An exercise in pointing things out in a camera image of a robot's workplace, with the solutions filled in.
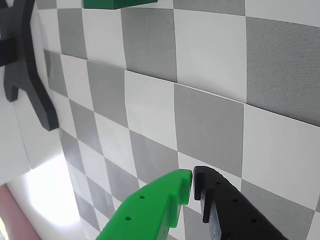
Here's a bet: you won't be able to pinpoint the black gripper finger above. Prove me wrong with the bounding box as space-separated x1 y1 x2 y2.
191 165 289 240

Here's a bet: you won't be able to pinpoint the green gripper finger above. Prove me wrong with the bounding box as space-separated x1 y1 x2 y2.
94 169 193 240

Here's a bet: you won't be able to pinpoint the green cube dice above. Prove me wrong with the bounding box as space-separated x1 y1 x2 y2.
83 0 158 11

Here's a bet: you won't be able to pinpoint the beige round plate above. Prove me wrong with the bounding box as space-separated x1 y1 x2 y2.
0 184 40 240

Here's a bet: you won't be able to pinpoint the grey white checkered mat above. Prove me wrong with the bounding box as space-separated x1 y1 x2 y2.
37 0 320 240

